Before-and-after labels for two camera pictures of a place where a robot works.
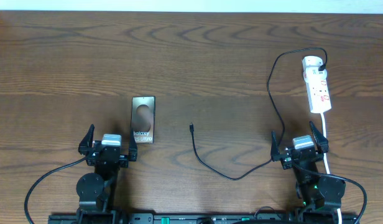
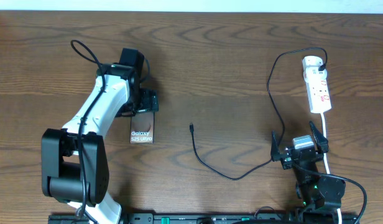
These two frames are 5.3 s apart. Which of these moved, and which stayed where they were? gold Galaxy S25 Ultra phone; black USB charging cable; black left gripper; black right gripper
Moved: black left gripper
Stayed: gold Galaxy S25 Ultra phone; black right gripper; black USB charging cable
